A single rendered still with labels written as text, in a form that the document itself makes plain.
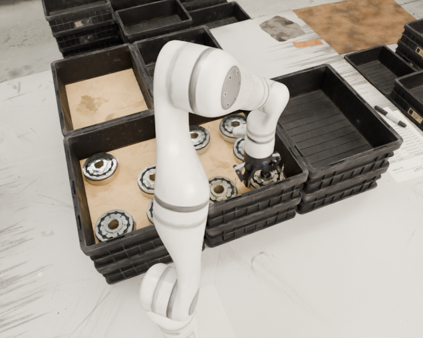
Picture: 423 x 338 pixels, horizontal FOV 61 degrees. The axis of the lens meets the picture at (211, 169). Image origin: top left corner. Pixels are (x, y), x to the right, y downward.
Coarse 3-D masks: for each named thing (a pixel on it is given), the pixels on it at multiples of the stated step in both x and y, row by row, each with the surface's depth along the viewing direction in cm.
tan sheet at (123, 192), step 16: (144, 144) 115; (80, 160) 112; (128, 160) 111; (144, 160) 111; (128, 176) 107; (96, 192) 104; (112, 192) 104; (128, 192) 104; (96, 208) 101; (112, 208) 101; (128, 208) 100; (144, 208) 100; (144, 224) 97; (96, 240) 95
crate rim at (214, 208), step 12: (276, 132) 103; (288, 144) 100; (300, 168) 95; (288, 180) 92; (300, 180) 93; (252, 192) 90; (264, 192) 91; (216, 204) 88; (228, 204) 89; (240, 204) 91
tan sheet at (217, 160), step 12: (216, 120) 121; (216, 132) 117; (216, 144) 114; (228, 144) 114; (204, 156) 111; (216, 156) 111; (228, 156) 111; (204, 168) 108; (216, 168) 108; (228, 168) 108; (216, 192) 103; (240, 192) 102
